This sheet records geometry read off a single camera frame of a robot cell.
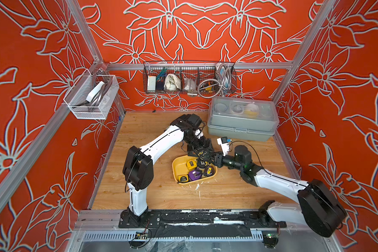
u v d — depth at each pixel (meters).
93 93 0.69
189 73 0.95
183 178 0.83
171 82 0.90
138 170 0.48
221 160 0.71
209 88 0.88
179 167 0.90
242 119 0.90
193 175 0.85
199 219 0.74
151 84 0.91
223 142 0.74
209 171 0.85
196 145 0.72
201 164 0.88
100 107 0.67
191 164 0.89
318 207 0.41
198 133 0.70
